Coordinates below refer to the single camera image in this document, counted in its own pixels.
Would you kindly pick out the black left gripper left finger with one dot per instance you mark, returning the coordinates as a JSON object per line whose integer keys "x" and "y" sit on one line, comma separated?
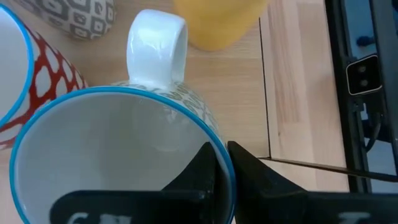
{"x": 202, "y": 174}

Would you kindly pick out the grey square-patterned mug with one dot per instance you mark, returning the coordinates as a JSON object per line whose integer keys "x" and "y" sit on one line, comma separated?
{"x": 77, "y": 18}

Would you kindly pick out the silver table-level camera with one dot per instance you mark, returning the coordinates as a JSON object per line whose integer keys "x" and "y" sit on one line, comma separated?
{"x": 362, "y": 74}

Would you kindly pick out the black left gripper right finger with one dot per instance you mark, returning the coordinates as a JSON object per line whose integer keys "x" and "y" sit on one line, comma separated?
{"x": 261, "y": 193}

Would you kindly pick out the red net-patterned mug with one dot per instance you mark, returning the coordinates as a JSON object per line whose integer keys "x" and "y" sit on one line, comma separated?
{"x": 49, "y": 74}

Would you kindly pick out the yellow-orange mug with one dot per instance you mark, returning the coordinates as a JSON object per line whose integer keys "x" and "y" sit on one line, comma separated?
{"x": 217, "y": 21}

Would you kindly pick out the blue-rimmed grey patterned mug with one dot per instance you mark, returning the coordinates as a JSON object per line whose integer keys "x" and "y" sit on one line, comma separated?
{"x": 93, "y": 140}

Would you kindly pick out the long wooden board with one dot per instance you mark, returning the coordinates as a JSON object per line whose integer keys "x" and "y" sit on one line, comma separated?
{"x": 230, "y": 93}

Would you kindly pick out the black aluminium table frame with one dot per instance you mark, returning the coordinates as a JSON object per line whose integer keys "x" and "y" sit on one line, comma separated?
{"x": 348, "y": 130}

